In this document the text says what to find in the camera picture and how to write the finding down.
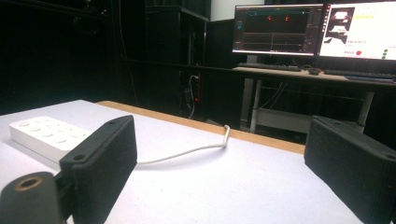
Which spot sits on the white-screen computer monitor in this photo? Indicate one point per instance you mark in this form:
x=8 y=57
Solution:
x=361 y=31

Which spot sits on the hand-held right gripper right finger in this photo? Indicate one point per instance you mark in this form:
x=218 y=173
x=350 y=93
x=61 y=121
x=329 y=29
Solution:
x=351 y=165

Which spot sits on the black keyboard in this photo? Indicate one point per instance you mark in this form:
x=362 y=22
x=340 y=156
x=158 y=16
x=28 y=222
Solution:
x=269 y=66
x=358 y=74

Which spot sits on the dark-screen computer monitor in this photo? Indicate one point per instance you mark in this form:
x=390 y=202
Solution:
x=277 y=29

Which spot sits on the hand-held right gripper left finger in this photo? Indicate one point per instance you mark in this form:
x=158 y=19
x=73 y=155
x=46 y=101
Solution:
x=102 y=168

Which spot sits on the white power strip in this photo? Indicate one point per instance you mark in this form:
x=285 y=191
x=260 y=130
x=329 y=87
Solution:
x=43 y=135

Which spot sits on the black computer mouse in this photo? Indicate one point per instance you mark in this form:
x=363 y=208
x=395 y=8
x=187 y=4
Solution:
x=313 y=71

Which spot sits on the black shelf cabinet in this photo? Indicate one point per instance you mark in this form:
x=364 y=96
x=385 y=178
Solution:
x=174 y=34

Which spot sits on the wooden desk with white legs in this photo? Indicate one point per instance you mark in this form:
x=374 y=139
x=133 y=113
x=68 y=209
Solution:
x=311 y=93

